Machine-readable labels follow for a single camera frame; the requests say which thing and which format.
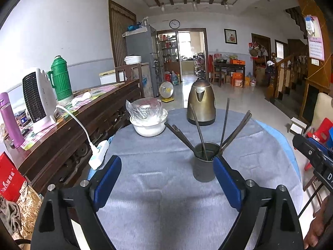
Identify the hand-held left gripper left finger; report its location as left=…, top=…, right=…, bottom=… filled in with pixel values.
left=31, top=155, right=122, bottom=250

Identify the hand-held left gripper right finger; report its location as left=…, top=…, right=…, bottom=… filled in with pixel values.
left=213, top=156, right=304, bottom=250

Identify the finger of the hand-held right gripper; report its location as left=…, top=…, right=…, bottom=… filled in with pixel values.
left=292, top=135, right=326, bottom=167
left=308, top=137, right=333, bottom=153

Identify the metal chopstick holder cup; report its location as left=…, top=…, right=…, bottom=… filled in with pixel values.
left=193, top=142, right=221, bottom=183

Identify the bundle of dark chopsticks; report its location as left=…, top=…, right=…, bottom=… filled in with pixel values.
left=165, top=97, right=253, bottom=162

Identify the person's right hand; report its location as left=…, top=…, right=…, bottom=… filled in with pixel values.
left=303, top=195, right=333, bottom=249

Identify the red plastic chair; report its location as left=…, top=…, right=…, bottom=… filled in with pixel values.
left=303, top=118, right=333, bottom=171

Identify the blue table cover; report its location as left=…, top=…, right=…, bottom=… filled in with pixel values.
left=87, top=120, right=303, bottom=188

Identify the white step stool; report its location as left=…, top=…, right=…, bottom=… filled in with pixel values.
left=287, top=117, right=309, bottom=134

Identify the white power strip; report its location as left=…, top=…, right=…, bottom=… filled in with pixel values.
left=88, top=140, right=109, bottom=170

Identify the cream armchair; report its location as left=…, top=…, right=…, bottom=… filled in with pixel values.
left=311, top=92, right=333, bottom=133

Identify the grey tablecloth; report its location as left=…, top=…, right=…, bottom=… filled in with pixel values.
left=87, top=109, right=302, bottom=250

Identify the dark carved wooden sideboard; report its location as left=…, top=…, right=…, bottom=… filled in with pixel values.
left=5, top=79, right=142, bottom=196

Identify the wooden stair railing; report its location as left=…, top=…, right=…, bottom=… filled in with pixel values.
left=265, top=53, right=310, bottom=102

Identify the golden patterned bag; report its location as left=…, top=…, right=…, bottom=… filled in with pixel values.
left=16, top=181, right=45, bottom=233

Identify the bronze electric kettle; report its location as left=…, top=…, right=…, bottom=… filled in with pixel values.
left=187, top=77, right=216, bottom=126

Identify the tall orange box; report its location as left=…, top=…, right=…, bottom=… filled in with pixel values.
left=231, top=72, right=244, bottom=88

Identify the white fan heater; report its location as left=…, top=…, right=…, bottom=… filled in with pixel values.
left=22, top=68, right=59, bottom=134

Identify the red paper bag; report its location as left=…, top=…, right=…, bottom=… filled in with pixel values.
left=0, top=151, right=28, bottom=203

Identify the brown crumpled cloth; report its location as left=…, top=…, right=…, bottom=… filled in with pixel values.
left=0, top=195, right=22, bottom=236

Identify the white chest freezer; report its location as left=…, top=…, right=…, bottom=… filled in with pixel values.
left=99, top=70, right=116, bottom=85

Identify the green thermos flask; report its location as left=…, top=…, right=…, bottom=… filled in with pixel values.
left=46, top=55, right=74, bottom=105

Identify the dark wooden chair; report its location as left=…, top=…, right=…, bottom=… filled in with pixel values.
left=115, top=63, right=143, bottom=97

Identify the dark wooden dining table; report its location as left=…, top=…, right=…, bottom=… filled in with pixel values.
left=214, top=62, right=246, bottom=86

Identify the purple water bottle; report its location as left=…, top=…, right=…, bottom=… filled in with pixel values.
left=0, top=92, right=24, bottom=149

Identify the white rice cooker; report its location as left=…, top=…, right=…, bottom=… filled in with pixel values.
left=124, top=55, right=142, bottom=65

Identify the grey refrigerator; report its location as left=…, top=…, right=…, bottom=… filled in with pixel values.
left=123, top=25, right=165, bottom=97

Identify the glass display shelf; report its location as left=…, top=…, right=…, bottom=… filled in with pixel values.
left=156, top=32, right=180, bottom=63

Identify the brown wooden door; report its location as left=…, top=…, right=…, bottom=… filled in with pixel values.
left=108, top=0, right=137, bottom=68

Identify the white power cable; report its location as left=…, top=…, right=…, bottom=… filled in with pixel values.
left=56, top=105, right=94, bottom=149

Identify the wall calendar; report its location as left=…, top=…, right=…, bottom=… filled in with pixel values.
left=304, top=16, right=326, bottom=61

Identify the framed wall picture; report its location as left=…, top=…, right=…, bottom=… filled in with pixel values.
left=224, top=29, right=238, bottom=45

